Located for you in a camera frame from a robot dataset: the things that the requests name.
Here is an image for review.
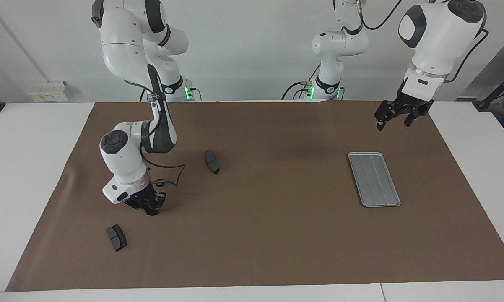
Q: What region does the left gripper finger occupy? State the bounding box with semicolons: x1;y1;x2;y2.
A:
404;110;422;127
376;103;393;131

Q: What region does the grey metal tray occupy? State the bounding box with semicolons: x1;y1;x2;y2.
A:
348;152;402;208

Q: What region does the dark grey brake pad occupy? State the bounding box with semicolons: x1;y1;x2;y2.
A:
106;224;127;252
205;151;221;175

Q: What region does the black stand pole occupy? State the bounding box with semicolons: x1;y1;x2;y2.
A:
474;69;504;112

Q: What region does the brown table mat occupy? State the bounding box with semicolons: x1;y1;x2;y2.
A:
5;100;504;292

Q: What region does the grey metal panel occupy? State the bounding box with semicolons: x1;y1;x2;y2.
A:
457;40;504;101

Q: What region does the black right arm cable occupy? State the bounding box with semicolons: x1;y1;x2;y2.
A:
141;143;186;187

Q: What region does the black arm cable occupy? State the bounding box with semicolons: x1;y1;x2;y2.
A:
358;0;490;83
141;143;186;187

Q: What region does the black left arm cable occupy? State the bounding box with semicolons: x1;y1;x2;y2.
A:
358;0;490;83

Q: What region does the white wall socket box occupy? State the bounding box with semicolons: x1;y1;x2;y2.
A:
28;81;73;102

